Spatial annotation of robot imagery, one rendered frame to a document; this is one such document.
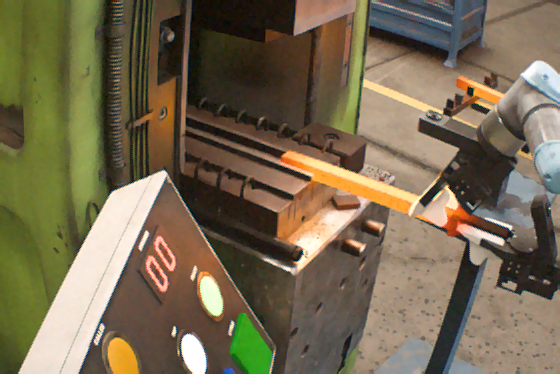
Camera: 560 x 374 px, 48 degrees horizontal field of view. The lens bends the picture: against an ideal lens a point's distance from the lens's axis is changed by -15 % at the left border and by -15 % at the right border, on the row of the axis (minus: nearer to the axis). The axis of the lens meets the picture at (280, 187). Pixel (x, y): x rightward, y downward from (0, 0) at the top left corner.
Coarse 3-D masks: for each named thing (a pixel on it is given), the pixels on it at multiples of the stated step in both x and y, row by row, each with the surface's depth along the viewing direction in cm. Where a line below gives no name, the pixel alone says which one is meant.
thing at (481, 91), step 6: (462, 78) 162; (456, 84) 163; (462, 84) 161; (468, 84) 160; (474, 84) 160; (480, 84) 161; (480, 90) 158; (486, 90) 158; (492, 90) 158; (480, 96) 159; (486, 96) 158; (492, 96) 157; (498, 96) 156
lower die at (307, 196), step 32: (224, 128) 132; (192, 160) 125; (224, 160) 124; (256, 160) 125; (320, 160) 126; (192, 192) 122; (224, 192) 118; (256, 192) 118; (288, 192) 117; (320, 192) 125; (256, 224) 117; (288, 224) 118
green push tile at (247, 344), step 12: (240, 324) 81; (252, 324) 84; (240, 336) 80; (252, 336) 83; (240, 348) 79; (252, 348) 81; (264, 348) 84; (240, 360) 78; (252, 360) 80; (264, 360) 83; (252, 372) 79; (264, 372) 82
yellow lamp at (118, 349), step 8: (112, 344) 57; (120, 344) 58; (112, 352) 56; (120, 352) 57; (128, 352) 58; (112, 360) 56; (120, 360) 57; (128, 360) 58; (136, 360) 59; (112, 368) 55; (120, 368) 56; (128, 368) 57; (136, 368) 59
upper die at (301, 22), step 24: (192, 0) 105; (216, 0) 103; (240, 0) 101; (264, 0) 98; (288, 0) 96; (312, 0) 100; (336, 0) 106; (264, 24) 100; (288, 24) 98; (312, 24) 102
